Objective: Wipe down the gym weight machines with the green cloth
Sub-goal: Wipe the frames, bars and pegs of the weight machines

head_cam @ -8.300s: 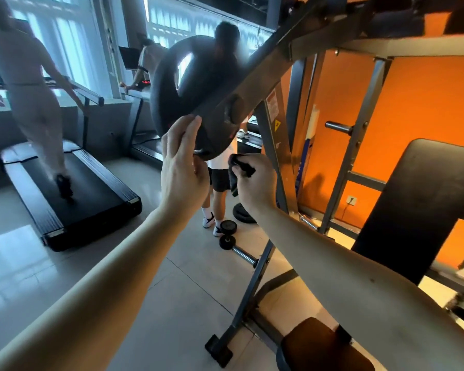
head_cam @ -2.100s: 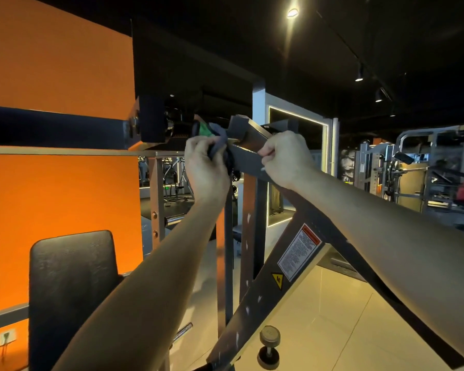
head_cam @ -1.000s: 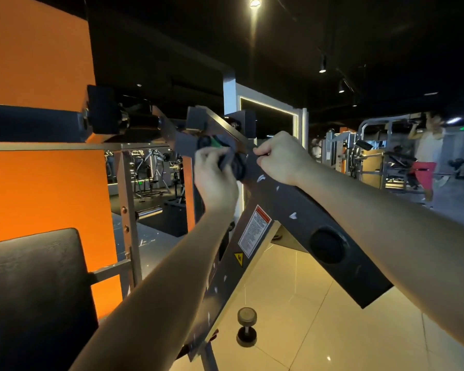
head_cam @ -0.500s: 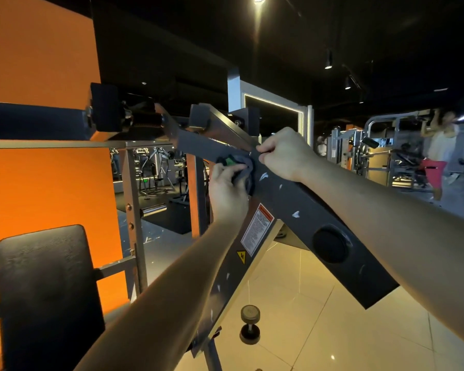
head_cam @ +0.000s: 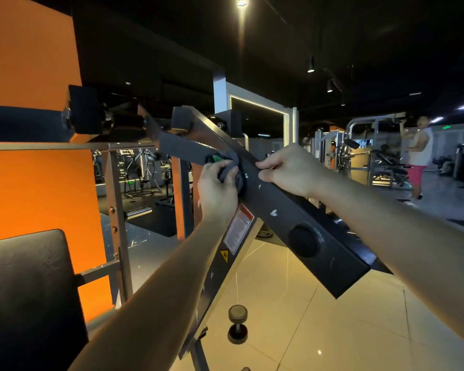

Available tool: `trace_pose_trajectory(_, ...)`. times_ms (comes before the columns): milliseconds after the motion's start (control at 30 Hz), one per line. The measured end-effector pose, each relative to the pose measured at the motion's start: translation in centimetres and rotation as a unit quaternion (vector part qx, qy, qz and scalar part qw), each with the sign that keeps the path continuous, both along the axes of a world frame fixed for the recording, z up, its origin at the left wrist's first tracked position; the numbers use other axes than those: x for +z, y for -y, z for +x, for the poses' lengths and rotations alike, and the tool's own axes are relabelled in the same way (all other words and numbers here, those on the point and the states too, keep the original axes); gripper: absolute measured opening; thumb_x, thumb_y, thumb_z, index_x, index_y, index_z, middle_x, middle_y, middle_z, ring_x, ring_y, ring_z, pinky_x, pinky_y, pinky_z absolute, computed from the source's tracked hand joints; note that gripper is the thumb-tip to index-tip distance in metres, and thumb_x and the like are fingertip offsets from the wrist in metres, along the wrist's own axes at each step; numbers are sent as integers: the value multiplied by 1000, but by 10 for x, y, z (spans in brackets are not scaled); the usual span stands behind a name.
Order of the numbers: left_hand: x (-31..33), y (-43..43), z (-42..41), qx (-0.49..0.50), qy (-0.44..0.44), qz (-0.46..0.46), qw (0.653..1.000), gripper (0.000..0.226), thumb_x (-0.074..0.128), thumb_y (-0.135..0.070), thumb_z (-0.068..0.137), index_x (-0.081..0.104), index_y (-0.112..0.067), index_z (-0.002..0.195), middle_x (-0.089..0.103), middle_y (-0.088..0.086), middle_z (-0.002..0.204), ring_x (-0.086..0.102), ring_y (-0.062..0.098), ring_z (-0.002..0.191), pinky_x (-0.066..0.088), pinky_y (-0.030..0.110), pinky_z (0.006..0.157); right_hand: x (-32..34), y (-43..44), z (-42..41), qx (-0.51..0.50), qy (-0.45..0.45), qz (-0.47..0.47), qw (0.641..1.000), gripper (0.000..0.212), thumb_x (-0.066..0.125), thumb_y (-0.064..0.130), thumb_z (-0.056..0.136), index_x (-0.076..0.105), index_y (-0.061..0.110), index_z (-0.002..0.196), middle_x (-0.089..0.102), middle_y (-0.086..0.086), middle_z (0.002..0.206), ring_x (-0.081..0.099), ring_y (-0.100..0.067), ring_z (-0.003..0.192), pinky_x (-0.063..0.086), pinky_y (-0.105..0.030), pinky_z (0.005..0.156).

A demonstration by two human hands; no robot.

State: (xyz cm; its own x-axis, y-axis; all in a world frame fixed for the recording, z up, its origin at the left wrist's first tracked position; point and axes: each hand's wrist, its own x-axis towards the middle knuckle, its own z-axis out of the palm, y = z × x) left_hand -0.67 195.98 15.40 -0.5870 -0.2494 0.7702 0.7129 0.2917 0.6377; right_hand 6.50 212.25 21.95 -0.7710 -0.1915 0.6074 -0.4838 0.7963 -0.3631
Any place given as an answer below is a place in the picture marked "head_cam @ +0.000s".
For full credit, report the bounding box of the green cleaning cloth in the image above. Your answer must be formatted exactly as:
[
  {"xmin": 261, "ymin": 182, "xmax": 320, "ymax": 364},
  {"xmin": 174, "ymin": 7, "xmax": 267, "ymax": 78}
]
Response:
[{"xmin": 205, "ymin": 153, "xmax": 244, "ymax": 186}]

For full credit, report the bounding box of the black dumbbell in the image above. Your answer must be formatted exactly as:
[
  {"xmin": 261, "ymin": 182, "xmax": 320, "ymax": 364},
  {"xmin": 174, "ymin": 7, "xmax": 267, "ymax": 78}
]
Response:
[{"xmin": 227, "ymin": 304, "xmax": 249, "ymax": 345}]

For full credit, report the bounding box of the person's right forearm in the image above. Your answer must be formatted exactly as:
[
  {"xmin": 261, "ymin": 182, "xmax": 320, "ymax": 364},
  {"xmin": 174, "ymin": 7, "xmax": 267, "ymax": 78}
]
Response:
[{"xmin": 313, "ymin": 170, "xmax": 464, "ymax": 352}]

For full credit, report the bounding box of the white pillar with lit frame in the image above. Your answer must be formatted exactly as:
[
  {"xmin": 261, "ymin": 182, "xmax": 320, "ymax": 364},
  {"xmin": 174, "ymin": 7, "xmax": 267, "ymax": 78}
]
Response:
[{"xmin": 213, "ymin": 71, "xmax": 301, "ymax": 147}]

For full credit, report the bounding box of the person's left forearm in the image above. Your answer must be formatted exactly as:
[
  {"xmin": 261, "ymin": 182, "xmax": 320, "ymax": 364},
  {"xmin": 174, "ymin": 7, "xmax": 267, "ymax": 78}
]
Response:
[{"xmin": 68, "ymin": 216, "xmax": 231, "ymax": 371}]

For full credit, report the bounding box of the grey cable machine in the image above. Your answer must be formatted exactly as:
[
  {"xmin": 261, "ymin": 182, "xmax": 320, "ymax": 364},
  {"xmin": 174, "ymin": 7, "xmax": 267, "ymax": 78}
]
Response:
[{"xmin": 309, "ymin": 112, "xmax": 409, "ymax": 190}]

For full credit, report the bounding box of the person's left hand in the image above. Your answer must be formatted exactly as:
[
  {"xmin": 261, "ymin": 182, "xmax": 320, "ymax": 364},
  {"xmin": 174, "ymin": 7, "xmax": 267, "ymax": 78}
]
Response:
[{"xmin": 195, "ymin": 158, "xmax": 241, "ymax": 227}]

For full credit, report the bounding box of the person's right hand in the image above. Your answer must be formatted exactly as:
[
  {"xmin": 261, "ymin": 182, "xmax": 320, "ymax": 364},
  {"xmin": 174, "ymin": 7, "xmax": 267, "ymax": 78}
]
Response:
[{"xmin": 255, "ymin": 143, "xmax": 334, "ymax": 199}]

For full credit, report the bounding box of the grey steel gym machine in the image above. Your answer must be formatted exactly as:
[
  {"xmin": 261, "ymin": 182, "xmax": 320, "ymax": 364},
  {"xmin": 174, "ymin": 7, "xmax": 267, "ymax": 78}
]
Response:
[{"xmin": 0, "ymin": 85, "xmax": 391, "ymax": 371}]

